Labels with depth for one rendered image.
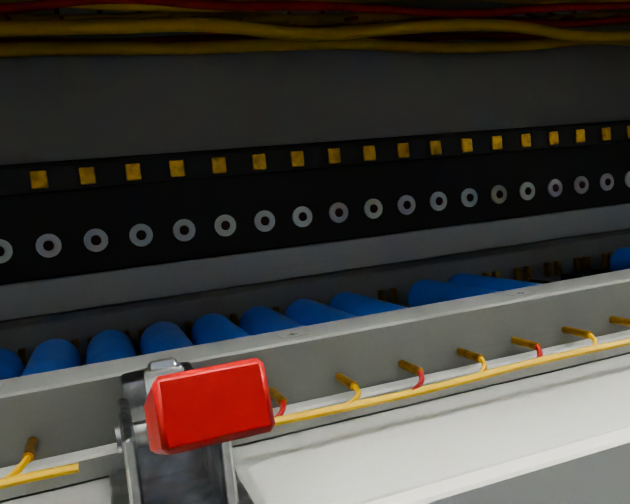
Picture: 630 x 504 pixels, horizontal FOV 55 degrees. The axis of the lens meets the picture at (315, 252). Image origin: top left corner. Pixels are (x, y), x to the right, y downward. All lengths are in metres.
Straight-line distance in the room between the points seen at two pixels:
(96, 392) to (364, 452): 0.07
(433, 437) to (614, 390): 0.06
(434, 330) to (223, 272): 0.14
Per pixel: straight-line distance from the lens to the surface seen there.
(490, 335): 0.20
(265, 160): 0.31
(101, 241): 0.30
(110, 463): 0.17
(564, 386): 0.20
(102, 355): 0.21
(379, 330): 0.18
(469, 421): 0.17
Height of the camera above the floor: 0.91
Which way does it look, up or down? 12 degrees up
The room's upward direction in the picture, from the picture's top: 12 degrees counter-clockwise
